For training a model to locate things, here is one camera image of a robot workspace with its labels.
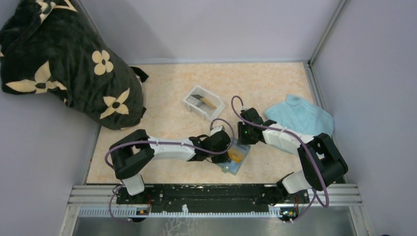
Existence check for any aluminium frame rail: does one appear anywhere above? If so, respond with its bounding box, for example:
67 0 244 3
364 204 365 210
68 184 362 218

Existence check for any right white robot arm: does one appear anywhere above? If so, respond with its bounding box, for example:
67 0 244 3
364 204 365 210
238 108 348 203

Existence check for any light blue towel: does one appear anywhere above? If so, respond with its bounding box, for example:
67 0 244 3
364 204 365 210
264 94 334 137

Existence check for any gold card in bin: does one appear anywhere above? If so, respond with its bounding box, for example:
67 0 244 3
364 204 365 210
200 97 217 109

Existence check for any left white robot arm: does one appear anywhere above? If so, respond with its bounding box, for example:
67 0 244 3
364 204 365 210
104 129 232 204

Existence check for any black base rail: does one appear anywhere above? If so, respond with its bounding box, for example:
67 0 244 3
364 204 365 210
116 184 310 213

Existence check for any translucent white plastic bin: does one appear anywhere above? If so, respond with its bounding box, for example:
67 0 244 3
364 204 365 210
183 85 226 121

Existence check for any black floral blanket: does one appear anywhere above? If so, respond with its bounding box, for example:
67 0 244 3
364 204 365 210
0 0 148 130

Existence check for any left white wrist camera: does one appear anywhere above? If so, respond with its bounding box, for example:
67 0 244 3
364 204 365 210
210 125 225 136

